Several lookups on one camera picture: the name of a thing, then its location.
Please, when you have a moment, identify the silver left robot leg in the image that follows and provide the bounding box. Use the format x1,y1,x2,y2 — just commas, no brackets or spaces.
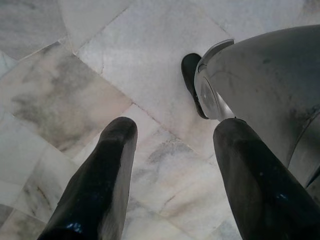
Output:
196,24,320,198

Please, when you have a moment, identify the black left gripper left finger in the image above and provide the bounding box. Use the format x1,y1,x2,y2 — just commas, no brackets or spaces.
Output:
36,116,139,240

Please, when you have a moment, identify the black left robot foot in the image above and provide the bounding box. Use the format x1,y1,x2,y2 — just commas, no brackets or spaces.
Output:
181,52,210,120

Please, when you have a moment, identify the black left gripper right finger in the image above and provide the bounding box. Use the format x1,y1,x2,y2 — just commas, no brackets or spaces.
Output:
213,118,320,240

